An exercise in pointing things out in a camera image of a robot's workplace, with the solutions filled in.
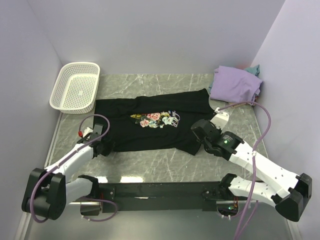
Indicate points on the white perforated plastic basket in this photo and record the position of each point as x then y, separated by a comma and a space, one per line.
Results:
76, 88

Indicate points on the black floral t shirt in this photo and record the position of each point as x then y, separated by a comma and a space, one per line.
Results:
153, 122

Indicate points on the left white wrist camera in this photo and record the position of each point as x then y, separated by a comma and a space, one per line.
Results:
86, 133

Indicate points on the folded lavender t shirt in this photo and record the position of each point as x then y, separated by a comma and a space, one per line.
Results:
234, 85

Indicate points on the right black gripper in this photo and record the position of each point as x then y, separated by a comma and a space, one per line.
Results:
219, 131

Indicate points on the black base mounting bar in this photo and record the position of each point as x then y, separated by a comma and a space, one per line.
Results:
144, 196

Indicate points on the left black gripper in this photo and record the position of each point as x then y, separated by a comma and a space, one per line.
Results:
109, 149

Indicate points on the teal folded garment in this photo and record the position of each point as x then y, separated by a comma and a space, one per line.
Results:
255, 70

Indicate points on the aluminium rail frame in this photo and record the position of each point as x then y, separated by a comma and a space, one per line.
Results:
159, 225

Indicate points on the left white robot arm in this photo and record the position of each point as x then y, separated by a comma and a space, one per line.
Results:
50, 189

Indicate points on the tan folded garment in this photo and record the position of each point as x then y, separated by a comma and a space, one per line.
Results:
239, 105

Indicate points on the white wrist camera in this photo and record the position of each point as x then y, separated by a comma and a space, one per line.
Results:
220, 119
86, 133

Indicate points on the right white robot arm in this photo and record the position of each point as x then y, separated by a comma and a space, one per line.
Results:
286, 191

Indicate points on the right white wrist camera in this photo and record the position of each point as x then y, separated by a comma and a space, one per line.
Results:
220, 119

